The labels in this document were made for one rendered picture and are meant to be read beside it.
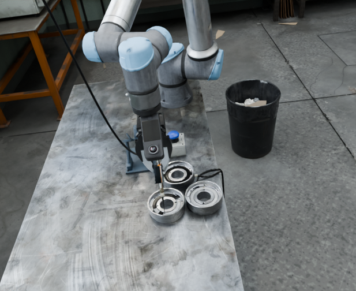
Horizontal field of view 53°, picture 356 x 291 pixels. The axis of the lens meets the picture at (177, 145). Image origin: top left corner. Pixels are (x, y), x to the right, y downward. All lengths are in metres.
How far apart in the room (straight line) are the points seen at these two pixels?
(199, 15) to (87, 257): 0.82
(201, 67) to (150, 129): 0.55
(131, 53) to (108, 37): 0.16
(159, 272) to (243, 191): 1.34
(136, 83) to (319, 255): 1.42
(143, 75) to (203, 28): 0.52
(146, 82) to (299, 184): 1.61
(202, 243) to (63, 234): 0.39
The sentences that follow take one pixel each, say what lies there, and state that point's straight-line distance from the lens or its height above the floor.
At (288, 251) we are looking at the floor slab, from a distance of 1.95.
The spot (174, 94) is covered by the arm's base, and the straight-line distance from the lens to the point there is 1.44.
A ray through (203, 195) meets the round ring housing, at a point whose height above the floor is 0.81.
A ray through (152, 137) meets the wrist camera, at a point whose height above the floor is 1.08.
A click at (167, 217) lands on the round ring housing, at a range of 0.99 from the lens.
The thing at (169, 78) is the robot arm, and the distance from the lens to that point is 1.42.
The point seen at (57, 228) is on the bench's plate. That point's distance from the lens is 1.10.
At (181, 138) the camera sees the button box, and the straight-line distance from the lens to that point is 1.22.
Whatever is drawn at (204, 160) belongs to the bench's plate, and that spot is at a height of 0.80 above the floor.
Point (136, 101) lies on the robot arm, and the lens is 0.83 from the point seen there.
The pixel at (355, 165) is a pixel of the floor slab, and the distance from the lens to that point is 2.47.
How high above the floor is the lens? 1.57
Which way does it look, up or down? 38 degrees down
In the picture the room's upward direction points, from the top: 8 degrees counter-clockwise
